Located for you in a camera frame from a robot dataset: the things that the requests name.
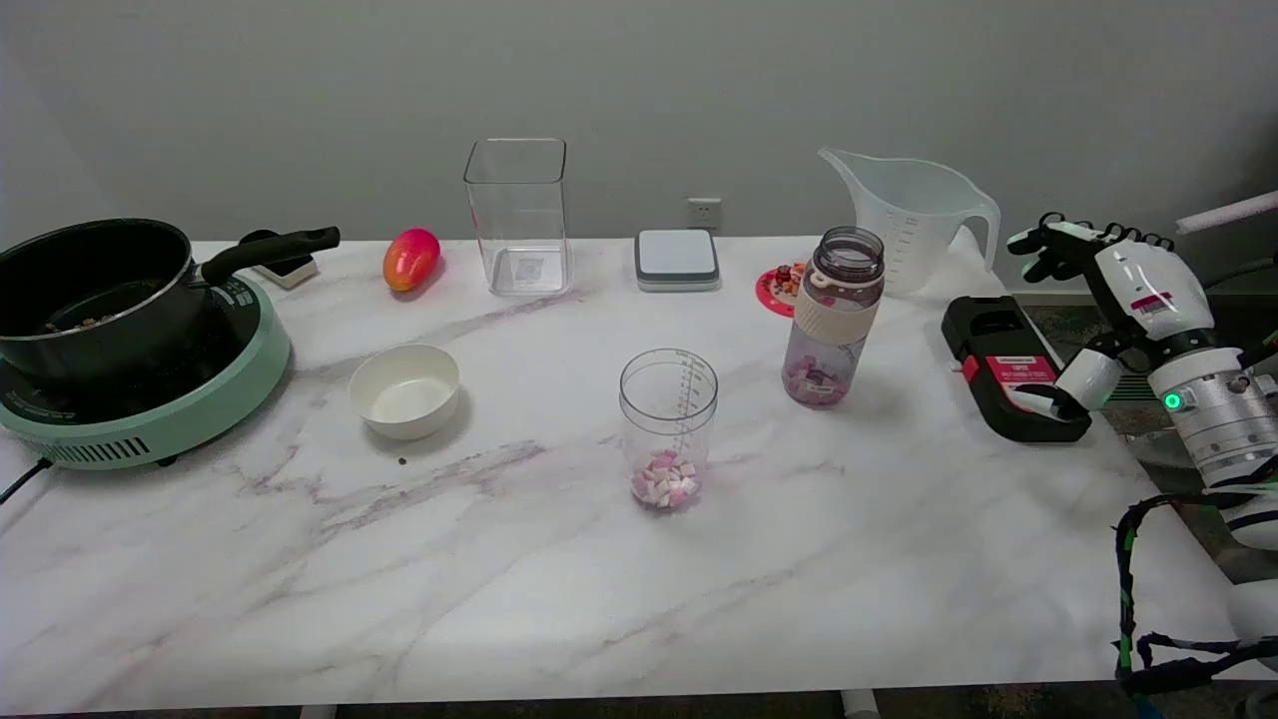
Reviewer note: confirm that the black white small object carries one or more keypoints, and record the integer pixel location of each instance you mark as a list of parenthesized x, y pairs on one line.
[(285, 270)]

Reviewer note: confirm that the green induction cooker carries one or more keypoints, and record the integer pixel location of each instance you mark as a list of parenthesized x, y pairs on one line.
[(200, 399)]

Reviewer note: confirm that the black device with pink label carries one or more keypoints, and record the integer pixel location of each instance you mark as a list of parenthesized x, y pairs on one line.
[(988, 350)]

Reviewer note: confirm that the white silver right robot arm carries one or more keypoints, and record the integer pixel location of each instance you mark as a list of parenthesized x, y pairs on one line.
[(1223, 419)]

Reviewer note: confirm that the clear bottle with beige sleeve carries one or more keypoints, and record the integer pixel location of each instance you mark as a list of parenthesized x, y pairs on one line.
[(835, 320)]

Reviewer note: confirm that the red round coaster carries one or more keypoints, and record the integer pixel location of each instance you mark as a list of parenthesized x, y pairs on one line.
[(774, 290)]

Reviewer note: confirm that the white foam tube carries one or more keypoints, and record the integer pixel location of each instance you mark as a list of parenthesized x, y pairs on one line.
[(1226, 212)]

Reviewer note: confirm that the clear square plastic container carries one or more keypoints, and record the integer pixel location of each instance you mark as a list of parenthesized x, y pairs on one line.
[(519, 220)]

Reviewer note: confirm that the translucent plastic measuring jug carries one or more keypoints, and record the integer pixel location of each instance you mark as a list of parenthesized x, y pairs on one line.
[(914, 225)]

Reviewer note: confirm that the white grey kitchen scale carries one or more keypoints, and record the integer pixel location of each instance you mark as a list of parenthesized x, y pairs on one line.
[(677, 258)]

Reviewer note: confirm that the white wall socket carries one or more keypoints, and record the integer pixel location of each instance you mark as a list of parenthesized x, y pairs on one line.
[(704, 214)]

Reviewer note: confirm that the dark curved metal leg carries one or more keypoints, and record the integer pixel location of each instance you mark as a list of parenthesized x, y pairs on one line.
[(1243, 270)]

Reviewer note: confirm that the red yellow mango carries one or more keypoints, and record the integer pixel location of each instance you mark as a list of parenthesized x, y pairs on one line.
[(410, 260)]

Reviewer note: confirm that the white bowl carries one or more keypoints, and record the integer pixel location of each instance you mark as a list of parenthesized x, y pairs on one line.
[(404, 391)]

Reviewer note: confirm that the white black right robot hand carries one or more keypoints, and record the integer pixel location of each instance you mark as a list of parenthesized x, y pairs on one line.
[(1148, 285)]

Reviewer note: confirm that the transparent cup with candy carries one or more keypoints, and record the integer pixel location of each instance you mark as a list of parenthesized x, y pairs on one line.
[(668, 429)]

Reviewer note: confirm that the floor vent grille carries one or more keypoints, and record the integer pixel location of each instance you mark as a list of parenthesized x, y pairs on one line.
[(1123, 387)]

